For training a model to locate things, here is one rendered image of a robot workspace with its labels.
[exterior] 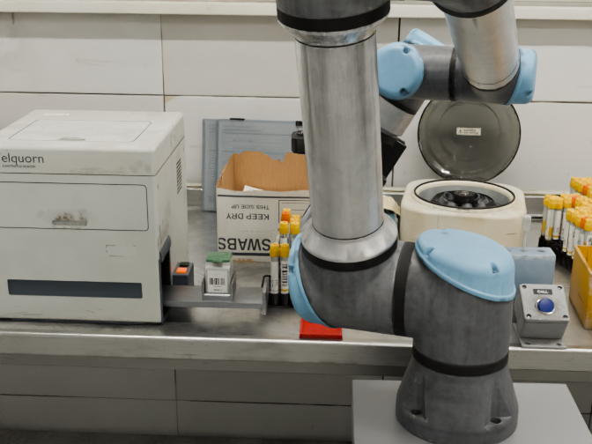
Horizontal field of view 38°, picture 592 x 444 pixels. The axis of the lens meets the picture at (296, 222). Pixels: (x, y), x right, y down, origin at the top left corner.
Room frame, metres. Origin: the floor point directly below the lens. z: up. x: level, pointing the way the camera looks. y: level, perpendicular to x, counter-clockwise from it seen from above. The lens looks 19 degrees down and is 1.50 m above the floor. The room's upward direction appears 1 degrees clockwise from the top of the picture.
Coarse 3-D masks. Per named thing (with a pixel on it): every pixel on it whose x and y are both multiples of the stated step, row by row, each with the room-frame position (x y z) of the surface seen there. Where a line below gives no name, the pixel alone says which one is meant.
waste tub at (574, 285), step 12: (576, 252) 1.39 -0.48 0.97; (588, 252) 1.40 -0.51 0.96; (576, 264) 1.38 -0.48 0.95; (588, 264) 1.40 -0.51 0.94; (576, 276) 1.37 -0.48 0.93; (588, 276) 1.29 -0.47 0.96; (576, 288) 1.36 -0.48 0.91; (588, 288) 1.28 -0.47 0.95; (576, 300) 1.35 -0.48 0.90; (588, 300) 1.28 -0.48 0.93; (576, 312) 1.34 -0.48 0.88; (588, 312) 1.28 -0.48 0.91; (588, 324) 1.28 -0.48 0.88
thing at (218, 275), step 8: (232, 256) 1.33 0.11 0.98; (208, 264) 1.30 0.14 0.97; (216, 264) 1.30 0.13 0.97; (224, 264) 1.30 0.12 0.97; (232, 264) 1.33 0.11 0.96; (208, 272) 1.29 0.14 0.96; (216, 272) 1.29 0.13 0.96; (224, 272) 1.29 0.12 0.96; (232, 272) 1.33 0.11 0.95; (208, 280) 1.29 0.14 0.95; (216, 280) 1.29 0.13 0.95; (224, 280) 1.29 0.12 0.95; (208, 288) 1.29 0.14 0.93; (216, 288) 1.29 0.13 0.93; (224, 288) 1.29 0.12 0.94
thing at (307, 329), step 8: (304, 320) 1.30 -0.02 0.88; (304, 328) 1.27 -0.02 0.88; (312, 328) 1.27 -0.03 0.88; (320, 328) 1.27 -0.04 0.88; (328, 328) 1.27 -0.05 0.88; (304, 336) 1.24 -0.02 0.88; (312, 336) 1.24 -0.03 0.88; (320, 336) 1.23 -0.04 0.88; (328, 336) 1.23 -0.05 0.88; (336, 336) 1.23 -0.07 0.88
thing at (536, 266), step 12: (516, 252) 1.37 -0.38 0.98; (528, 252) 1.37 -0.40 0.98; (540, 252) 1.37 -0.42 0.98; (552, 252) 1.37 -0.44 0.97; (516, 264) 1.35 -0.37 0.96; (528, 264) 1.35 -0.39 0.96; (540, 264) 1.35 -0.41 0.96; (552, 264) 1.35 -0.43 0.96; (516, 276) 1.35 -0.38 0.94; (528, 276) 1.35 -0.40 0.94; (540, 276) 1.35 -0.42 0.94; (552, 276) 1.35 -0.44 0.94; (516, 288) 1.35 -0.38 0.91
